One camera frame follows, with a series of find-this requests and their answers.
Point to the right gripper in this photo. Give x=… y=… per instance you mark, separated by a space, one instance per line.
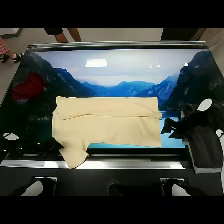
x=170 y=125

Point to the cream T-shirt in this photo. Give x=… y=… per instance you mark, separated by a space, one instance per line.
x=110 y=130

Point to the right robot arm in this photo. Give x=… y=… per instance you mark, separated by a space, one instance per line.
x=203 y=140

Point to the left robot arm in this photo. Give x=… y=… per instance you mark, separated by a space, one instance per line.
x=43 y=146

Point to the person's legs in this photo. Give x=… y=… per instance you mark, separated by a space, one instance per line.
x=60 y=34
x=7 y=53

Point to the red garment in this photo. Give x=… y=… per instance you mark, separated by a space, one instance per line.
x=29 y=87

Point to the silver frame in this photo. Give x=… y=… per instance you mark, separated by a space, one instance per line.
x=116 y=164

